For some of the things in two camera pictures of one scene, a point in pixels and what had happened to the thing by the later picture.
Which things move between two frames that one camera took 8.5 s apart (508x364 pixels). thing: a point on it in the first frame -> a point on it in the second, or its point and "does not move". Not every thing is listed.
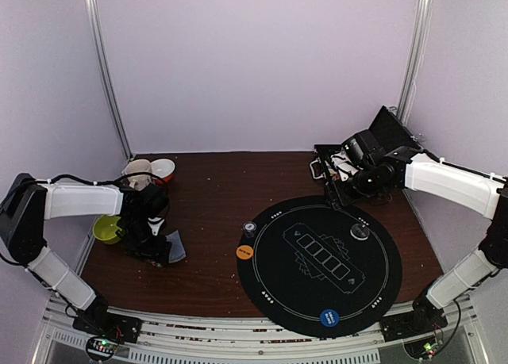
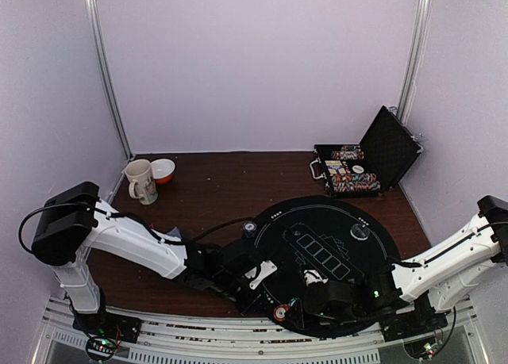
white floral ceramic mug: x=138 y=166 does not move
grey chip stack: x=249 y=228 does not move
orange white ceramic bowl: x=163 y=168 does not move
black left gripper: x=158 y=251 -> x=259 y=300
